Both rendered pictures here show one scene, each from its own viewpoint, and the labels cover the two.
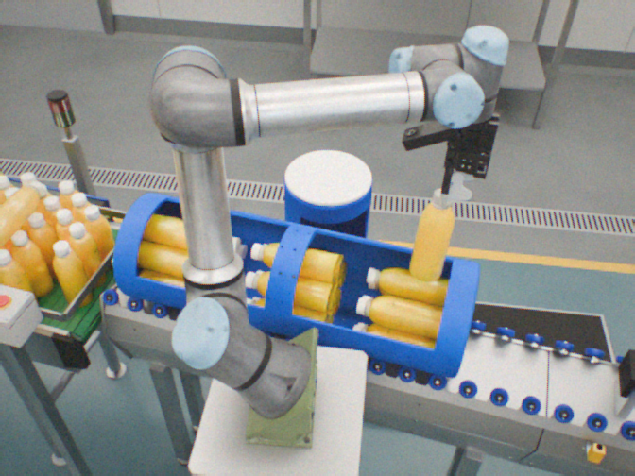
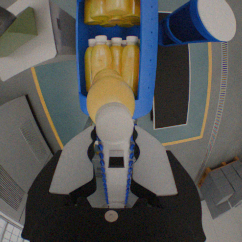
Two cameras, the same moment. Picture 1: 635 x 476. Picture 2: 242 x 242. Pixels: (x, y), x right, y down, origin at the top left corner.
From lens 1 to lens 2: 1.24 m
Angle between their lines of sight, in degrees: 58
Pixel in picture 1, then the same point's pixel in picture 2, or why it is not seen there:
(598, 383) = (121, 146)
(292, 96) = not seen: outside the picture
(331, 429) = (14, 59)
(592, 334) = (180, 121)
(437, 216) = (90, 112)
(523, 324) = (182, 102)
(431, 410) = not seen: hidden behind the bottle
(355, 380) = (38, 57)
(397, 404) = not seen: hidden behind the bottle
